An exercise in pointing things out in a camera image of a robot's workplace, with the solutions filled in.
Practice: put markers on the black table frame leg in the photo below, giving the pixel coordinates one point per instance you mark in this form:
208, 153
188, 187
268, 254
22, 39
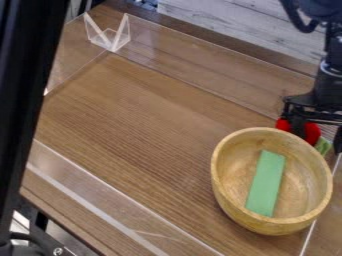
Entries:
50, 245

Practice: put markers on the clear acrylic corner bracket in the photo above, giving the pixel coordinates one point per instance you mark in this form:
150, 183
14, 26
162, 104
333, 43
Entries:
110, 39

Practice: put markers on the wooden oval bowl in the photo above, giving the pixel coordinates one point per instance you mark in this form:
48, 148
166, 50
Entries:
307, 186

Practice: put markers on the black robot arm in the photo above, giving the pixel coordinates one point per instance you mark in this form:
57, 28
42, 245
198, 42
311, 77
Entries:
308, 14

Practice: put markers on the black foreground post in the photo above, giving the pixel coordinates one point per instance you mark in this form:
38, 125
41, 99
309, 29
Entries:
31, 25

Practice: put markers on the clear acrylic tray wall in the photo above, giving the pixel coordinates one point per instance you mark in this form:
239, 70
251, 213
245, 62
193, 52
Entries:
109, 220

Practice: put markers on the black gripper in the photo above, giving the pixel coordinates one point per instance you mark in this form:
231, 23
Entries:
303, 108

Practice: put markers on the red plush strawberry toy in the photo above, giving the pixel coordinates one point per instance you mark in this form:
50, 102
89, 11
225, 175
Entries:
313, 135

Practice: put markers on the green rectangular block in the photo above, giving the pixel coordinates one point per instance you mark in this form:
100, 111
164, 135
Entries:
267, 182

